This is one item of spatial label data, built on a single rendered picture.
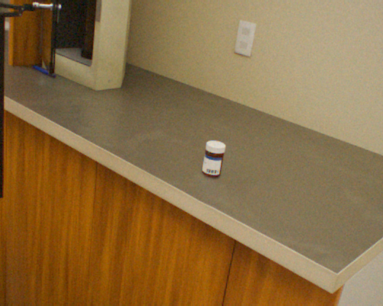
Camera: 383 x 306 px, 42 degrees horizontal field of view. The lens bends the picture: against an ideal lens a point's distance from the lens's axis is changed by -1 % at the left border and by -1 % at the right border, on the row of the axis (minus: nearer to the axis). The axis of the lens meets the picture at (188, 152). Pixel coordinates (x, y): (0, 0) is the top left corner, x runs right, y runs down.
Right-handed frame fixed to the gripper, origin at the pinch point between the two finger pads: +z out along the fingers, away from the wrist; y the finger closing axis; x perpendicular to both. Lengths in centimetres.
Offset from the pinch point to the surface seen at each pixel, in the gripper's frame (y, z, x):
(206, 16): 0, 61, 7
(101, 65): -17.6, 20.8, -6.2
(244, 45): -6, 69, -11
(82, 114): -26.0, 11.0, -31.5
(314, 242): -26, 42, -103
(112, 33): -7.1, 24.2, -4.5
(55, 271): -75, 5, -37
